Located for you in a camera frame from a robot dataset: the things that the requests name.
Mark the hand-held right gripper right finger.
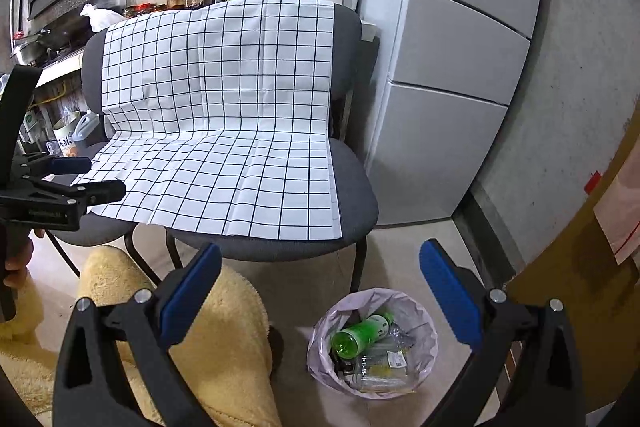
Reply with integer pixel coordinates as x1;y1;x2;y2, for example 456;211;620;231
419;238;586;427

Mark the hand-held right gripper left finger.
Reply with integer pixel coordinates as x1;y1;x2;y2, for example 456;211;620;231
52;242;223;427

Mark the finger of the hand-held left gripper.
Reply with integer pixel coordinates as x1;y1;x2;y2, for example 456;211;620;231
0;179;127;215
0;64;92;188

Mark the green plastic bottle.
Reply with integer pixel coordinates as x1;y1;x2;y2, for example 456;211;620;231
331;313;396;357

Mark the clear plastic container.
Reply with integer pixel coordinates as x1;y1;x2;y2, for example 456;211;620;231
350;327;416;391

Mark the white lined waste bin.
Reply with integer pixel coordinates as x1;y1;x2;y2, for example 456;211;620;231
306;288;440;400

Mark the person's left hand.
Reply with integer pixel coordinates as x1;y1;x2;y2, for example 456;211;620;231
0;234;35;293

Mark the printed paper tub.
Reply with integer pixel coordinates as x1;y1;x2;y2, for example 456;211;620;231
52;117;81;158

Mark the grey office chair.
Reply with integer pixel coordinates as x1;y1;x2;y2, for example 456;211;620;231
47;27;173;285
165;2;379;293

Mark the white kitchen counter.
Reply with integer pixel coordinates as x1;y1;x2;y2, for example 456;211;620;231
32;44;86;88

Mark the steel pot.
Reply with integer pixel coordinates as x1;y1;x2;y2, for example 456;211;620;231
10;39;41;60

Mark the brown cardboard box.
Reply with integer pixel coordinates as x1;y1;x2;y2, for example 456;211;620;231
505;127;640;408

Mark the black wok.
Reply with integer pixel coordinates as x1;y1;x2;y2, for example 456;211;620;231
37;29;76;51

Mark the white plastic bag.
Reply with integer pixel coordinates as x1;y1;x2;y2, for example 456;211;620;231
81;3;126;32

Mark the white black checkered cloth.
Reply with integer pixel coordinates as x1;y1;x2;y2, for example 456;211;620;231
70;0;343;242

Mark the white refrigerator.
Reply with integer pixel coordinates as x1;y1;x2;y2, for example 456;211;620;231
360;0;546;228

